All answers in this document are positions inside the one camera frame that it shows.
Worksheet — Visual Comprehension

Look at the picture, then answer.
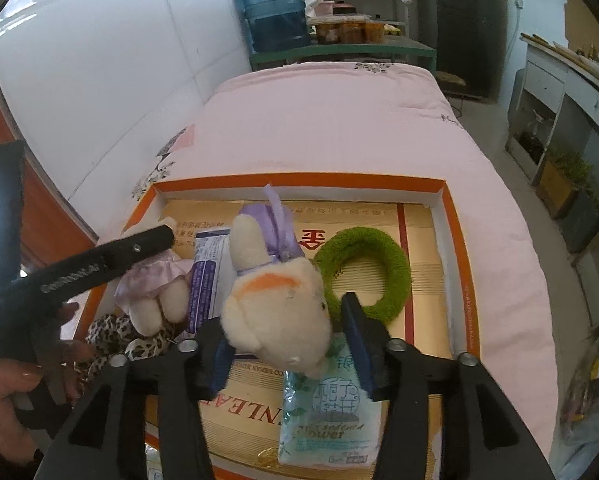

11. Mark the person's left hand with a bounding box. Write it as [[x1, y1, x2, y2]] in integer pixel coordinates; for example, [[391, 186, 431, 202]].
[[0, 302, 96, 466]]

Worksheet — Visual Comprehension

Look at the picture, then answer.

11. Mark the leopard print scrunchie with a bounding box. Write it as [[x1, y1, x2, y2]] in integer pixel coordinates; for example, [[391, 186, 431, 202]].
[[76, 312, 177, 391]]

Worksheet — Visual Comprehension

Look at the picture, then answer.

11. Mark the blue water jug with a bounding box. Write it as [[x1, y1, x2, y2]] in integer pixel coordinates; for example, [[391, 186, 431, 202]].
[[235, 0, 313, 53]]

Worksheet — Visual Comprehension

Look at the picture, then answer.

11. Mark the green table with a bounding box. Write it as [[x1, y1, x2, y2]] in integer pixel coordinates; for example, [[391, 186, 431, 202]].
[[249, 37, 437, 73]]

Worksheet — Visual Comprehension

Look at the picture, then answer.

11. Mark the pile of plastic bags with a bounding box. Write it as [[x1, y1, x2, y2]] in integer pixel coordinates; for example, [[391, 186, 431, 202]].
[[549, 320, 599, 480]]

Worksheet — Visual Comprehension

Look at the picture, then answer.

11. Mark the yellow plant pot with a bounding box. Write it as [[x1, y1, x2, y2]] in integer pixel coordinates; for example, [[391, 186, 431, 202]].
[[535, 147, 593, 220]]

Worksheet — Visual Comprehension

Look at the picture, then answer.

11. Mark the dark grey refrigerator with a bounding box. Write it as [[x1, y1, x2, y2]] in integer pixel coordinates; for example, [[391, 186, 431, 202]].
[[409, 0, 505, 101]]

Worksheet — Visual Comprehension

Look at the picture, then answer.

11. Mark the grey kitchen counter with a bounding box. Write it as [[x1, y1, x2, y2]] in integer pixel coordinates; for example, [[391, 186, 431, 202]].
[[504, 35, 599, 331]]

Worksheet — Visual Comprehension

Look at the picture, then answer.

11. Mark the orange rimmed cardboard box tray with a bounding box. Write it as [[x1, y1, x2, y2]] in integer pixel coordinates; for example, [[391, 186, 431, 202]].
[[72, 172, 481, 480]]

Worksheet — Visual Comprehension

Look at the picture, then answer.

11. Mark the white plush toy purple bow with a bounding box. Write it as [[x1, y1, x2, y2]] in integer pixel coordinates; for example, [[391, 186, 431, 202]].
[[220, 184, 333, 380]]

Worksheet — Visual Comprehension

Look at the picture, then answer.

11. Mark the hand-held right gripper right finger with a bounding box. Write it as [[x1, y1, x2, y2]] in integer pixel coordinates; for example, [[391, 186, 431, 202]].
[[340, 291, 555, 480]]

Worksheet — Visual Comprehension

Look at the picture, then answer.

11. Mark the dark plant pot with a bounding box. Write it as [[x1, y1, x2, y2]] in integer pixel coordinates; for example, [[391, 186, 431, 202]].
[[562, 187, 599, 253]]

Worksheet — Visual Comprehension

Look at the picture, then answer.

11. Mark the green fluffy scrunchie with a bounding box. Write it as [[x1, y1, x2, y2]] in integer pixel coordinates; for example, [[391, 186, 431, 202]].
[[313, 227, 411, 322]]

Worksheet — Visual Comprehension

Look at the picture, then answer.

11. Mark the small round stool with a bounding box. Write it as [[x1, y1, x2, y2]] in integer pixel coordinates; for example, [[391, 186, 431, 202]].
[[434, 71, 467, 96]]

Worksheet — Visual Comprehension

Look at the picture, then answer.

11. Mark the wooden cutting board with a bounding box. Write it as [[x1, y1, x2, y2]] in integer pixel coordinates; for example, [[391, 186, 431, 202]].
[[520, 32, 580, 56]]

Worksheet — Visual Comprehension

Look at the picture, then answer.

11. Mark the glass jar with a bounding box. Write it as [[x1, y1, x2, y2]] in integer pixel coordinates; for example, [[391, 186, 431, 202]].
[[517, 110, 550, 161]]

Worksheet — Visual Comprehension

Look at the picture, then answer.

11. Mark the white blue plastic packet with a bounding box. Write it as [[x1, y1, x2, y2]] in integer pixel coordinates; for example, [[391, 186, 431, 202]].
[[185, 227, 232, 336]]

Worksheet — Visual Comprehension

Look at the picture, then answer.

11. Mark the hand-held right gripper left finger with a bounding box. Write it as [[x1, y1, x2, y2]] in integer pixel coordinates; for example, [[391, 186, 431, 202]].
[[34, 317, 235, 480]]

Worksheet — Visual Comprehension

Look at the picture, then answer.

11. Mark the cream plush toy lilac dress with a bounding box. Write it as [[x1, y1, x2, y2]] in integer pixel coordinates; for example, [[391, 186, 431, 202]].
[[113, 216, 192, 336]]

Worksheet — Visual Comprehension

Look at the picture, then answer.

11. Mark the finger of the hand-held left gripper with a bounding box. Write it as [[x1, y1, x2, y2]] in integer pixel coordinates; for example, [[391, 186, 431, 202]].
[[0, 141, 26, 283], [94, 225, 176, 281]]

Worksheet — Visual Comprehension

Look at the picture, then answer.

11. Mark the row of orange food jars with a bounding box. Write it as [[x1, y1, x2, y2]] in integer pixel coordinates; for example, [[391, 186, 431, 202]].
[[312, 17, 386, 45]]

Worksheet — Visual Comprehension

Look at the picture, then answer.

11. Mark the teal tissue pack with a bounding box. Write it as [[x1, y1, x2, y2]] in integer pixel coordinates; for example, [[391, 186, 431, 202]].
[[278, 332, 386, 466]]

